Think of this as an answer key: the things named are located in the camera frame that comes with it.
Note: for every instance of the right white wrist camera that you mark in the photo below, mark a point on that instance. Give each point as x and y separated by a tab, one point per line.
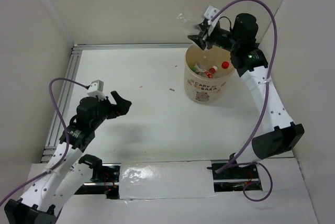
210	16

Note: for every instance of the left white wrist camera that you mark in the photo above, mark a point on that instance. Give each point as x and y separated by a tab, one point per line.
95	90

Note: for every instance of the cream capybara plastic bin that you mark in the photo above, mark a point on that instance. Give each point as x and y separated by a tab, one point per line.
200	89

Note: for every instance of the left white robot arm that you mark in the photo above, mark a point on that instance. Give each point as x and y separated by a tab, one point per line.
70	167

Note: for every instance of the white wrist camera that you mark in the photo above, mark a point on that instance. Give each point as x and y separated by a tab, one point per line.
95	90
210	16

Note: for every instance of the silver tape sheet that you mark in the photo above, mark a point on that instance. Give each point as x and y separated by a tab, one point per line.
166	180

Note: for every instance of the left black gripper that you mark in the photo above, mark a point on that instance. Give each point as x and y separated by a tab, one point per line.
121	108

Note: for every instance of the clear crushed bottle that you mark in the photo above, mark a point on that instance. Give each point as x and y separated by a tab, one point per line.
188	23

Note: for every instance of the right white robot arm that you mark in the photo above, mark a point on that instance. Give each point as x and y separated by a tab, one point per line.
275	131

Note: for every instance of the red label water bottle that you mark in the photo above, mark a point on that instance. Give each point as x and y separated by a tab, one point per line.
225	65

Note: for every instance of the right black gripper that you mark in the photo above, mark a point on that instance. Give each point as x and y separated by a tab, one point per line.
198	40

